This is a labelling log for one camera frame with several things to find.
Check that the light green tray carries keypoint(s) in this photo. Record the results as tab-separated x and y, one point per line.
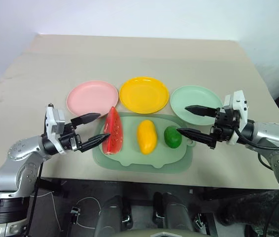
142	158

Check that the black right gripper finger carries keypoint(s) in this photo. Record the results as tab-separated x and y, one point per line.
196	135
199	110

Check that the red watermelon slice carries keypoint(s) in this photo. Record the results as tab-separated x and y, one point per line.
113	132

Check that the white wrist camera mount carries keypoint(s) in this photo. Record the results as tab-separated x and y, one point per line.
238	108
53	123

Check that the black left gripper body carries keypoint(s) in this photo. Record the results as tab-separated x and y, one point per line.
68	138

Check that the green plate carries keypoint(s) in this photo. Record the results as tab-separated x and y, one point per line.
193	98

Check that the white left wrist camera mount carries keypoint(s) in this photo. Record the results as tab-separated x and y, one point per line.
53	123

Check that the grey robot leg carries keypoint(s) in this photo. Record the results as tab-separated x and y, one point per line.
108	217
177	217

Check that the grey robot left leg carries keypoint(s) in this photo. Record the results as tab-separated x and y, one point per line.
108	217

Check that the pink plate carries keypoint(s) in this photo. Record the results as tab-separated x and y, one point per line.
92	101

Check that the green avocado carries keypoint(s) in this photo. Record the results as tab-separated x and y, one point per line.
172	137

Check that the black fuzzy object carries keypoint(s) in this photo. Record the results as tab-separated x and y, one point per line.
250	209

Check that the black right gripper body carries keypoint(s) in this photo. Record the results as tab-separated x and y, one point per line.
224	126

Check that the grey robot right leg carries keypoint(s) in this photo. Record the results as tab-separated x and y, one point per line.
177	217

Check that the yellow plate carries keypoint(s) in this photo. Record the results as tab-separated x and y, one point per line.
143	95

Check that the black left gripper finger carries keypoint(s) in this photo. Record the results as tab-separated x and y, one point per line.
94	142
86	118

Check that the yellow mango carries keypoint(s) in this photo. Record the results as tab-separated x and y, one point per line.
146	137

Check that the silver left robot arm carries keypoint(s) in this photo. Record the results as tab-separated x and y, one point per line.
18	158

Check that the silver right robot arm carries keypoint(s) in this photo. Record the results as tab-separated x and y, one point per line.
275	138

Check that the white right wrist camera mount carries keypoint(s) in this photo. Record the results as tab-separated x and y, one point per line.
238	108

